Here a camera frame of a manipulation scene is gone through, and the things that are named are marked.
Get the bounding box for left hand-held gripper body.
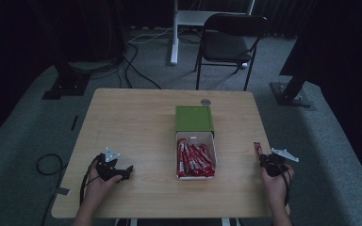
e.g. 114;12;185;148
95;147;131;183

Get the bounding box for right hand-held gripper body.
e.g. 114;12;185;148
259;147;300;178

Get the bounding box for single red snack stick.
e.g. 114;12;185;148
253;141;265;159

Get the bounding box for white drawer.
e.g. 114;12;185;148
174;130;218;182

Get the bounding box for green box lid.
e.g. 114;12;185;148
174;105;216;133

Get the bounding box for person's right hand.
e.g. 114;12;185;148
260;163;296;209

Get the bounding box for person's left hand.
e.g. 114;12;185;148
82;158;124;211

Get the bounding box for grey tape piece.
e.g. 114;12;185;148
56;186;72;197

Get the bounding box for pile of red snack packets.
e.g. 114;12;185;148
175;137;217;178

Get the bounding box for black slanted stand with base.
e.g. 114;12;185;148
270;37;316;110

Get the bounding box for black folding chair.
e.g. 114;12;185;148
193;12;270;92

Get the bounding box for dark curtain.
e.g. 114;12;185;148
0;0;127;153
278;0;362;192

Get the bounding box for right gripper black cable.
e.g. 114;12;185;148
281;168;294;206

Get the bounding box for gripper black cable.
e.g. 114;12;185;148
281;168;294;206
78;155;103;206

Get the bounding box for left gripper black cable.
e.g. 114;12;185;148
78;155;103;206

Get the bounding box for black looped floor cable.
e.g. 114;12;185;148
35;153;65;226

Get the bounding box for black stand with base plate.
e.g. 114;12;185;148
41;46;92;101

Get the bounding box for black floor cables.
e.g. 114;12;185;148
115;42;163;90

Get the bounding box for white floor cable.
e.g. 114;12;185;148
127;26;174;45

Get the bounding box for white desk frame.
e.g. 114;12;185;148
169;0;256;66

